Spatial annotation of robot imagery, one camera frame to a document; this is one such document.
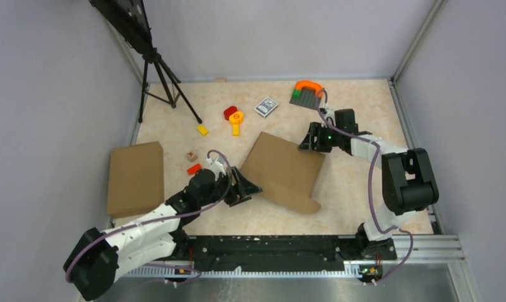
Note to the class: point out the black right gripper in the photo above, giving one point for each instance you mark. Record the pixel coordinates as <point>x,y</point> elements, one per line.
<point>316,130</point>

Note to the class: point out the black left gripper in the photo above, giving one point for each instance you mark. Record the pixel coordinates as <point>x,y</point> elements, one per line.
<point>243,187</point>

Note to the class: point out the large cardboard box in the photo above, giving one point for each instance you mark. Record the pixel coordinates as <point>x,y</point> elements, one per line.
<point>286,175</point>

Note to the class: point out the yellow rectangular block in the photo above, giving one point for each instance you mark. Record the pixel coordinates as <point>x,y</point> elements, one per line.
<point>202,130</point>

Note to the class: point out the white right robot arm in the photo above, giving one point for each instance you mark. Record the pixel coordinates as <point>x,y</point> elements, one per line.
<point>407,180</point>

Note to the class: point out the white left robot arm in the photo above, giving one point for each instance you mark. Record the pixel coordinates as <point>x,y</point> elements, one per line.
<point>132,237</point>

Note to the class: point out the blue playing card box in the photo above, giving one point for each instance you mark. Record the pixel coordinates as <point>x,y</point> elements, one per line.
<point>266,107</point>

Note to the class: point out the small folded cardboard box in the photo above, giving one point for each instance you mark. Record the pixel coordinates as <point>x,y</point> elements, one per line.
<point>136,180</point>

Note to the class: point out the orange rectangular block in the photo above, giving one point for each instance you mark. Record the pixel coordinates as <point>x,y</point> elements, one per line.
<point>194,169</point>

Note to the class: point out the green small toy brick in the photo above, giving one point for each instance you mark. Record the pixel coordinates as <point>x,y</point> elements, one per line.
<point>296,93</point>

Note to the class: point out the wooden letter cube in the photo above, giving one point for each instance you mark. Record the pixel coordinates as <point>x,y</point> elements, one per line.
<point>192,156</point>

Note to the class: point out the yellow oval toy block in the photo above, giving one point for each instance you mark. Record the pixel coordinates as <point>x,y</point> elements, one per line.
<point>236,120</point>

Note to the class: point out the red oval plastic block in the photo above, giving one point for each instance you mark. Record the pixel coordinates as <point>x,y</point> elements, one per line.
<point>228,112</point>

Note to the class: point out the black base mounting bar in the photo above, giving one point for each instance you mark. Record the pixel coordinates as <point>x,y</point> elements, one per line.
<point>278,253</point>

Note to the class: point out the black tripod stand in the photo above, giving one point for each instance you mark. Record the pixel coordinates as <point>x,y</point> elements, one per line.
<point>129,19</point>

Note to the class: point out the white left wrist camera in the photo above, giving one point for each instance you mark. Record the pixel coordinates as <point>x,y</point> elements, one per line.
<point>218,163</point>

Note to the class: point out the grey lego base plate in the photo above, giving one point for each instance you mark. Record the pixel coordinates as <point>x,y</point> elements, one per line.
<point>307,99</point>

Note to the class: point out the aluminium front rail frame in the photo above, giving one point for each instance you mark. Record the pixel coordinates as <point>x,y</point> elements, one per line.
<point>423,251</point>

